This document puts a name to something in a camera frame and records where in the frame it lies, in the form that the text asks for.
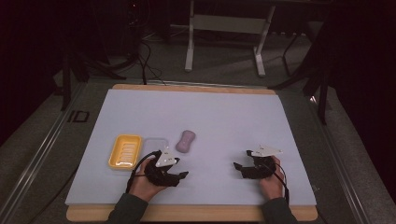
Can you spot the black stand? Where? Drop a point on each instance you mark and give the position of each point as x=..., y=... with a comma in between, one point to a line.
x=322, y=93
x=67, y=81

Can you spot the metal floor rail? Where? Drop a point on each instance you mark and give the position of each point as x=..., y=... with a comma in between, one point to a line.
x=339, y=161
x=34, y=161

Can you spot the yellow soap dish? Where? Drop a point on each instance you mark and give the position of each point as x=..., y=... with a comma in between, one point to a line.
x=125, y=151

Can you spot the white metal desk frame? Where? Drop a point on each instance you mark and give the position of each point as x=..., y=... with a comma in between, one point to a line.
x=229, y=24

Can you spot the person's left hand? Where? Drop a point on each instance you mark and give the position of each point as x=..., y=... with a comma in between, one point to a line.
x=141, y=185

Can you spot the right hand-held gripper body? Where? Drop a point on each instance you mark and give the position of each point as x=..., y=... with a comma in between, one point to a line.
x=260, y=168

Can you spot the white table mat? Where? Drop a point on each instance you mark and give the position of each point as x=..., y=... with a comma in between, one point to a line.
x=214, y=121

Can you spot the person's right hand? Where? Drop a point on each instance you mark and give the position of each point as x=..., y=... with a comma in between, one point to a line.
x=274, y=186

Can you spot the clear soap dish lid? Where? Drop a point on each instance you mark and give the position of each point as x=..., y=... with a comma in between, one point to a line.
x=152, y=146

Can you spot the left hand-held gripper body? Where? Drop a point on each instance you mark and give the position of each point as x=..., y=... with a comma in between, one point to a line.
x=163, y=159

